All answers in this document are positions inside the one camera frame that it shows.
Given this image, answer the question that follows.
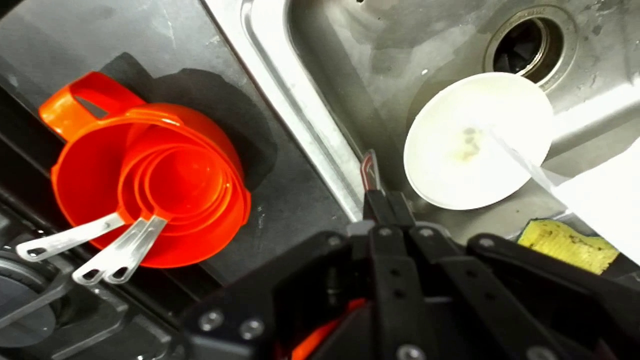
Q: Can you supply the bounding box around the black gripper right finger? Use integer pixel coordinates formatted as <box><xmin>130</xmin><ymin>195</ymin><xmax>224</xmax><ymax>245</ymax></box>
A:
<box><xmin>388</xmin><ymin>189</ymin><xmax>640</xmax><ymax>360</ymax></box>

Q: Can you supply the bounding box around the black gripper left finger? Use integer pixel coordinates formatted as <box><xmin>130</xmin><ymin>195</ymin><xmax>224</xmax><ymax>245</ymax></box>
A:
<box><xmin>177</xmin><ymin>188</ymin><xmax>427</xmax><ymax>360</ymax></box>

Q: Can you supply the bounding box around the white ceramic bowl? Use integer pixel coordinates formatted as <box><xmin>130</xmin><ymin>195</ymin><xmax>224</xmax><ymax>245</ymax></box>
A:
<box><xmin>401</xmin><ymin>70</ymin><xmax>556</xmax><ymax>211</ymax></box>

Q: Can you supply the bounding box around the yellow sponge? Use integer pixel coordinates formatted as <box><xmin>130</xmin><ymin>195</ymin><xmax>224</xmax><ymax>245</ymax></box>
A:
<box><xmin>518</xmin><ymin>218</ymin><xmax>620</xmax><ymax>276</ymax></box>

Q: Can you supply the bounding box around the stainless steel sink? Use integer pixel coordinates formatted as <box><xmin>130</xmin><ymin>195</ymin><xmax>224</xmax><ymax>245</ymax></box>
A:
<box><xmin>201</xmin><ymin>0</ymin><xmax>640</xmax><ymax>267</ymax></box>

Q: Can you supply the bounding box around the medium orange measuring cup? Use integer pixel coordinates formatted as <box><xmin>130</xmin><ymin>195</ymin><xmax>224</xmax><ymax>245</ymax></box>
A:
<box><xmin>70</xmin><ymin>141</ymin><xmax>233</xmax><ymax>287</ymax></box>

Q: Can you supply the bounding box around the large orange measuring cup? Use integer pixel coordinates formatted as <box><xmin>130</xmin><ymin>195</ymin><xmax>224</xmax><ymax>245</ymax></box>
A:
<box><xmin>15</xmin><ymin>122</ymin><xmax>238</xmax><ymax>264</ymax></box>

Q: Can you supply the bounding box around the large orange bowl with handle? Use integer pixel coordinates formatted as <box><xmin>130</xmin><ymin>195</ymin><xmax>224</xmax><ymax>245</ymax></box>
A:
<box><xmin>35</xmin><ymin>70</ymin><xmax>254</xmax><ymax>269</ymax></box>

